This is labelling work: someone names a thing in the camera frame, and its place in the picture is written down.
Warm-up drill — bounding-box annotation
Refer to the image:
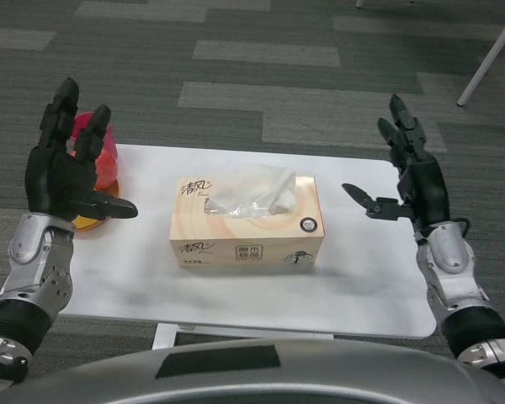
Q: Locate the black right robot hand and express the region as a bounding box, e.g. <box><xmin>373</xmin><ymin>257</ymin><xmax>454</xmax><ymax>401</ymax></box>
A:
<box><xmin>341</xmin><ymin>94</ymin><xmax>454</xmax><ymax>237</ymax></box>

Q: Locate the orange plate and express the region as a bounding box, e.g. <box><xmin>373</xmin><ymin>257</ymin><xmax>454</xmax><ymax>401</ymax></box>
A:
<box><xmin>71</xmin><ymin>178</ymin><xmax>125</xmax><ymax>233</ymax></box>

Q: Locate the pink plastic cup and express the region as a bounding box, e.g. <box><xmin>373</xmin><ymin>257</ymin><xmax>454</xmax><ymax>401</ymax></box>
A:
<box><xmin>69</xmin><ymin>111</ymin><xmax>120</xmax><ymax>169</ymax></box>

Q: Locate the red round fruit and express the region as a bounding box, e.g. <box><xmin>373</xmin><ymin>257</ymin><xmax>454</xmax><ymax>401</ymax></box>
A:
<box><xmin>93</xmin><ymin>151</ymin><xmax>120</xmax><ymax>189</ymax></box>

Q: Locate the long slanted white furniture leg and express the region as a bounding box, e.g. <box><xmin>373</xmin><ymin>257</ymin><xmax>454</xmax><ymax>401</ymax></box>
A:
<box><xmin>456</xmin><ymin>8</ymin><xmax>505</xmax><ymax>107</ymax></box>

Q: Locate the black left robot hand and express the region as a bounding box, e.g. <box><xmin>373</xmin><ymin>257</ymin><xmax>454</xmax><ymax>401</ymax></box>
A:
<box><xmin>24</xmin><ymin>77</ymin><xmax>139</xmax><ymax>231</ymax></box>

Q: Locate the silver robot chest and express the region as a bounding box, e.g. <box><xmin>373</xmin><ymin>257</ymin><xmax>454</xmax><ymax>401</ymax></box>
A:
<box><xmin>0</xmin><ymin>335</ymin><xmax>505</xmax><ymax>404</ymax></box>

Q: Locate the beige tissue box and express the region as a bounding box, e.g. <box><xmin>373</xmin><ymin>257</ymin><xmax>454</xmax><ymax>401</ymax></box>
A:
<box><xmin>168</xmin><ymin>164</ymin><xmax>324</xmax><ymax>275</ymax></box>

